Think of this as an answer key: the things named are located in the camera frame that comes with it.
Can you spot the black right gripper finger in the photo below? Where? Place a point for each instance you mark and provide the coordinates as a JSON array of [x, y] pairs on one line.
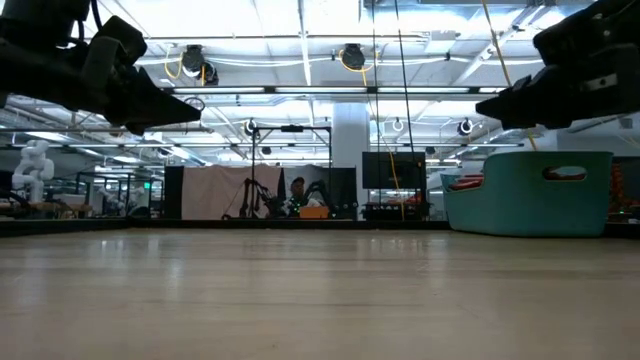
[[525, 95], [535, 119]]

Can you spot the person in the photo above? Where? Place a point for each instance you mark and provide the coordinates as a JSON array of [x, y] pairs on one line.
[[298, 187]]

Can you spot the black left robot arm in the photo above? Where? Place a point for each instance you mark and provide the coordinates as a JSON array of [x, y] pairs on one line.
[[30, 75]]

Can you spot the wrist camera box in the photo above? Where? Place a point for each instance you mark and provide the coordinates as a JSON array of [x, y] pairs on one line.
[[570, 40], [115, 42]]

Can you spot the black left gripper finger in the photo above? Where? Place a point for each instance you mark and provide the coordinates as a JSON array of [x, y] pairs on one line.
[[160, 97], [160, 120]]

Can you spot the black camera stand frame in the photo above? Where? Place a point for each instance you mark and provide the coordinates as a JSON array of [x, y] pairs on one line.
[[292, 128]]

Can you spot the black table edge rail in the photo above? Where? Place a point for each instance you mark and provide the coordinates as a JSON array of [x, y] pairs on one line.
[[100, 226]]

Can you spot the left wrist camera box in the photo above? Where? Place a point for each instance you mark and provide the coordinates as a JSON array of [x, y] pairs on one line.
[[115, 42]]

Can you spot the shelf with red items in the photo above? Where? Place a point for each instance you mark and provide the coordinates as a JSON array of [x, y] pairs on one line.
[[619, 187]]

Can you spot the black upright panel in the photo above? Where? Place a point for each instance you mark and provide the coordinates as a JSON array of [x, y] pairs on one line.
[[173, 192]]

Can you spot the black equipment cart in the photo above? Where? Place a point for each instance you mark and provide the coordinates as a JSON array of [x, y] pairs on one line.
[[395, 212]]

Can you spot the black monitor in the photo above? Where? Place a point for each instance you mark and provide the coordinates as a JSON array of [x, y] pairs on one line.
[[380, 170]]

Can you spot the orange box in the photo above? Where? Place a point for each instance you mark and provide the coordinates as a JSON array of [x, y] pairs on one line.
[[314, 213]]

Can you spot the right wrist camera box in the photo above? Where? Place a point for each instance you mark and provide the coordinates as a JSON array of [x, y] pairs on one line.
[[570, 40]]

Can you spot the teal plastic basket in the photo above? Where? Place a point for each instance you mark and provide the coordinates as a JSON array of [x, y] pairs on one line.
[[525, 210]]

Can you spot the white humanoid robot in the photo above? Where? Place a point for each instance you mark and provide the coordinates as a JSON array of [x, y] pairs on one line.
[[35, 170]]

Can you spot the beige curtain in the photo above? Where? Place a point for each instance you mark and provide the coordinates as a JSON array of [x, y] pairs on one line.
[[210, 192]]

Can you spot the black cabinet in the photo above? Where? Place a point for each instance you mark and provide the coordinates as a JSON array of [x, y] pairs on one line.
[[345, 192]]

